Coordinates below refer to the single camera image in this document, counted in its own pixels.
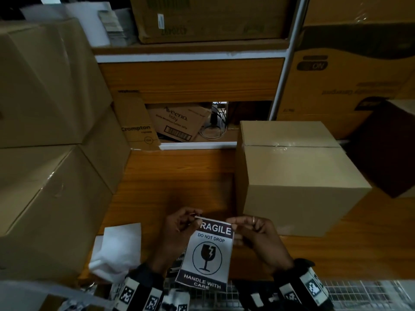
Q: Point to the person's right hand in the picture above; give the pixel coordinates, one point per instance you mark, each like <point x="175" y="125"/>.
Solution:
<point x="266" y="246"/>

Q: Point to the person's left hand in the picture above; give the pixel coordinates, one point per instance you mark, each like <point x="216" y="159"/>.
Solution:
<point x="172" y="239"/>

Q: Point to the fragile sticker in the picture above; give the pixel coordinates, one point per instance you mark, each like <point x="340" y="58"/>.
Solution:
<point x="207" y="255"/>

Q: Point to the white backing paper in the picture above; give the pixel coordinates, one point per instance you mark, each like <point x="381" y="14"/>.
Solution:
<point x="116" y="252"/>

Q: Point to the squarish taped cardboard box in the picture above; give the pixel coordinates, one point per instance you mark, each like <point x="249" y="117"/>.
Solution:
<point x="298" y="191"/>

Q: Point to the small taped cardboard box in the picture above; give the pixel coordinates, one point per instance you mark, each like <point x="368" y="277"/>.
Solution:
<point x="110" y="152"/>

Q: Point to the medium taped cardboard box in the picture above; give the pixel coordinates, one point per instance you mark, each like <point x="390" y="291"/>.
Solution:
<point x="55" y="207"/>

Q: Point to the large stapled cardboard box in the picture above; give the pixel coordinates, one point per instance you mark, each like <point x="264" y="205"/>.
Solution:
<point x="48" y="84"/>

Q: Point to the barcode printed cardboard box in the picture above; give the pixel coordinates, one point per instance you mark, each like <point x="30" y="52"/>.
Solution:
<point x="178" y="123"/>

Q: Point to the flattened printed cardboard carton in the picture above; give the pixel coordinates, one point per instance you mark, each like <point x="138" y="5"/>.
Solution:
<point x="136" y="123"/>

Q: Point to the large cardboard box dark band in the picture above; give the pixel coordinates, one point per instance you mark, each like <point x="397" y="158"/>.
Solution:
<point x="340" y="90"/>

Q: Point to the large cardboard box white sticker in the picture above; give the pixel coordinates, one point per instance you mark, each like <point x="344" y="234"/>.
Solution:
<point x="210" y="19"/>

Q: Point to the plastic wrapped cardboard box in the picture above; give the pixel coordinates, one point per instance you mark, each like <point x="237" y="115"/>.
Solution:
<point x="356" y="9"/>

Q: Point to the right wrist tracker band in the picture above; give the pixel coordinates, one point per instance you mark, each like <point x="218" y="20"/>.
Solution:
<point x="304" y="288"/>

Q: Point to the wrist tracker band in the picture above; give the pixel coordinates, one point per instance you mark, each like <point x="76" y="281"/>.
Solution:
<point x="304" y="288"/>
<point x="136" y="291"/>

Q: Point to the left wrist tracker band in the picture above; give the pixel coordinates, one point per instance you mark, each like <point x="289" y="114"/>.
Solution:
<point x="136" y="291"/>

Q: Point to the crumpled paper scraps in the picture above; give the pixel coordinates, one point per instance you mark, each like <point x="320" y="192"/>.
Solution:
<point x="76" y="302"/>

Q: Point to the stack of grey cards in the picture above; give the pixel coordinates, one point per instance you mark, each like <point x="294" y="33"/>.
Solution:
<point x="118" y="29"/>

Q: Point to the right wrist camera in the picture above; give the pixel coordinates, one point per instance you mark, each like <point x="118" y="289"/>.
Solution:
<point x="256" y="296"/>

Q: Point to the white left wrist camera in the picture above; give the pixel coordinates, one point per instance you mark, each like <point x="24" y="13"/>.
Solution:
<point x="176" y="301"/>

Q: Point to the white frame bar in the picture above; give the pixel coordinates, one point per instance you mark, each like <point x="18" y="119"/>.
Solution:
<point x="39" y="293"/>

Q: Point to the wooden shelf unit white frame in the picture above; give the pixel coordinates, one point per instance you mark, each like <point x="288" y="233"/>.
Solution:
<point x="191" y="79"/>

